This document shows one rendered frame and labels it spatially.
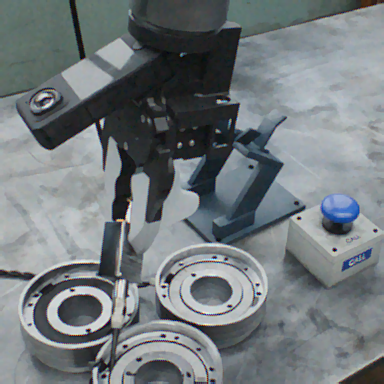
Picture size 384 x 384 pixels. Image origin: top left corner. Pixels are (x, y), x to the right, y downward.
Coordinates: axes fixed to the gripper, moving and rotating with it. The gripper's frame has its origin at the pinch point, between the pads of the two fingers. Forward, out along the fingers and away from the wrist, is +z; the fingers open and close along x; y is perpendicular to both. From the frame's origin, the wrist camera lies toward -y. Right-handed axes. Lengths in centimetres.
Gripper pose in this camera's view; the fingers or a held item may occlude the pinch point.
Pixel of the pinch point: (123, 231)
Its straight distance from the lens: 65.4
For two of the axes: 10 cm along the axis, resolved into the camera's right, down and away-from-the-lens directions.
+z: -1.9, 8.5, 4.9
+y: 8.0, -1.5, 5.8
